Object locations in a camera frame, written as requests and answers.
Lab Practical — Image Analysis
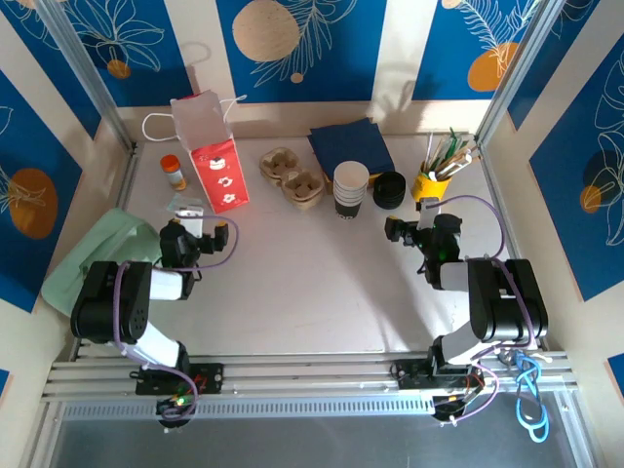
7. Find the black plastic cup lid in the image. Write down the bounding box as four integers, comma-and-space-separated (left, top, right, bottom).
373, 170, 408, 194

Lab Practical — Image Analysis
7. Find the red white paper gift bag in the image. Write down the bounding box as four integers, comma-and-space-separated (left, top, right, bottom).
141, 90, 252, 215

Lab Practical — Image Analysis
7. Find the stack of black lids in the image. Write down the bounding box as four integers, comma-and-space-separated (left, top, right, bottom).
372, 184, 408, 211

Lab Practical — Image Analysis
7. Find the clear plastic packet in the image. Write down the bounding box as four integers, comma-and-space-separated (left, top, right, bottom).
165, 193, 204, 215

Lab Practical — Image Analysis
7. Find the stack of paper cups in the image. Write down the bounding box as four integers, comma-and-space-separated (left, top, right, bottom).
333, 182, 368, 220

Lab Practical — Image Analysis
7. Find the yellow utensil cup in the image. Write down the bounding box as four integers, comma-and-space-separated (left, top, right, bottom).
412, 163, 452, 202

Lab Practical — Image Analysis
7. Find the wooden stirrer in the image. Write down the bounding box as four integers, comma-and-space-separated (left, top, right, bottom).
441, 153, 483, 180
438, 145, 477, 175

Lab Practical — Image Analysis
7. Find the orange pill bottle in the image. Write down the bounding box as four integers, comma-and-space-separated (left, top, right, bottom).
160, 154, 188, 192

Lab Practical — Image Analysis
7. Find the mint green zip pouch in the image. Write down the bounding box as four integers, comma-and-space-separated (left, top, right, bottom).
41, 208, 165, 316

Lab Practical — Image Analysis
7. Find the navy paper napkin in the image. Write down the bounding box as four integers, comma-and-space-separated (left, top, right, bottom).
311, 121, 396, 176
307, 118, 382, 152

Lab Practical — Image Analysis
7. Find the green striped wrapped straw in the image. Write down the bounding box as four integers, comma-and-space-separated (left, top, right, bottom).
436, 127, 462, 170

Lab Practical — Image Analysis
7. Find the small control board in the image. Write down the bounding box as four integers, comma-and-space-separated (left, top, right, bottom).
155, 393, 199, 433
432, 384, 491, 425

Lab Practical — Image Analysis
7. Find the purple cable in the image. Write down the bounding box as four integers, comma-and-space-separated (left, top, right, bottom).
112, 214, 241, 423
431, 194, 535, 423

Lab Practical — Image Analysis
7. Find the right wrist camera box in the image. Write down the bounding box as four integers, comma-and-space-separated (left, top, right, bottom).
417, 197, 442, 230

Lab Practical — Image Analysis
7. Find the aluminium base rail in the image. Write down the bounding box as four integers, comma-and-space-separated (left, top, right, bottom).
41, 350, 581, 423

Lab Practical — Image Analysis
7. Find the blue cable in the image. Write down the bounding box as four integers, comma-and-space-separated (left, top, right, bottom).
514, 353, 550, 444

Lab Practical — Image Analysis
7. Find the slotted grey cable duct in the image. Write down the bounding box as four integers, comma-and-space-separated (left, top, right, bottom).
60, 397, 436, 421

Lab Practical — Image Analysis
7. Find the aluminium frame post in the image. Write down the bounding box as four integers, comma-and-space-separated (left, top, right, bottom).
475, 0, 562, 147
36, 0, 138, 153

